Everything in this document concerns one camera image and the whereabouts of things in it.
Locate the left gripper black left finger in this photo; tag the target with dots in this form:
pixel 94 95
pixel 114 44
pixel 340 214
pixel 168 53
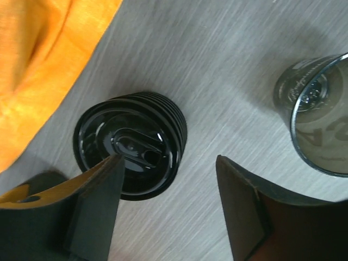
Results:
pixel 51 217

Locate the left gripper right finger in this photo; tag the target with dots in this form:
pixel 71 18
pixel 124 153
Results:
pixel 268 222

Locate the black plastic cup lid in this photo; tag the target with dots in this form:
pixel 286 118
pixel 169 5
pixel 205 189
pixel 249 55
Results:
pixel 143 135

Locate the black cup from stack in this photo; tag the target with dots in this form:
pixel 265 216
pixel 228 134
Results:
pixel 311 98

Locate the black ribbed cup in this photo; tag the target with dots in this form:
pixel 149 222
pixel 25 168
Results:
pixel 168 107

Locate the orange cartoon mouse cloth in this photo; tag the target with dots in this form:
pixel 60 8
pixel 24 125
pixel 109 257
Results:
pixel 45 45

